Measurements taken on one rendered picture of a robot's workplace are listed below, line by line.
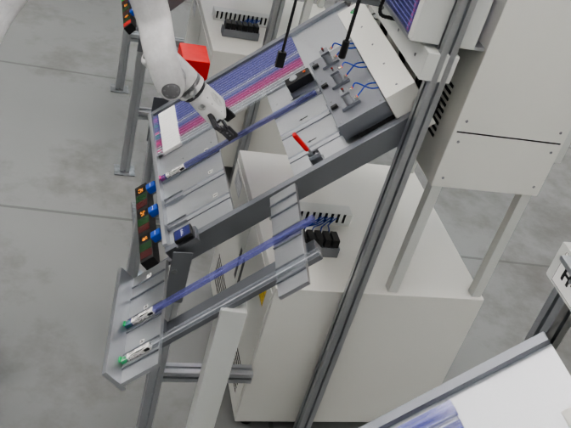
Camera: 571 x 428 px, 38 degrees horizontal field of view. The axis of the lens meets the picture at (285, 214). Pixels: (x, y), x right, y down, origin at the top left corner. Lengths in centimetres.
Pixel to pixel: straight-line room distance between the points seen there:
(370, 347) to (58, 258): 127
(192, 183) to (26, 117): 181
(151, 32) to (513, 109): 91
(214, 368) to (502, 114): 93
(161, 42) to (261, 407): 117
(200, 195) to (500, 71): 84
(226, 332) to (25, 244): 150
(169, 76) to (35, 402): 114
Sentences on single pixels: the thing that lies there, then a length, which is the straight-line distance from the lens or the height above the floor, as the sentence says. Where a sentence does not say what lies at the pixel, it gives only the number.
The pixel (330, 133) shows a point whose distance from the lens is 213.
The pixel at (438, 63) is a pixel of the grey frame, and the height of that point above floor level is 136.
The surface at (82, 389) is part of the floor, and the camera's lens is 273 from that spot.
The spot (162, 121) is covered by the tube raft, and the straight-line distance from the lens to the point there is 261.
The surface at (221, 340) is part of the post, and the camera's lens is 189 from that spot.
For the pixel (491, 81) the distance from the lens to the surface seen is 205.
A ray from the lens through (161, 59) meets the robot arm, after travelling 206.
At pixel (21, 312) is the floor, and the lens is 296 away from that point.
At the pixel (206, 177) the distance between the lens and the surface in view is 227.
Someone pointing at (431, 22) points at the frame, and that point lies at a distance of 190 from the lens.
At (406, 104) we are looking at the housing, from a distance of 203.
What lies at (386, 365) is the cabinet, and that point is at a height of 33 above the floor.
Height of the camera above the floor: 205
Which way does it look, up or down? 34 degrees down
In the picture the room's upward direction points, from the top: 17 degrees clockwise
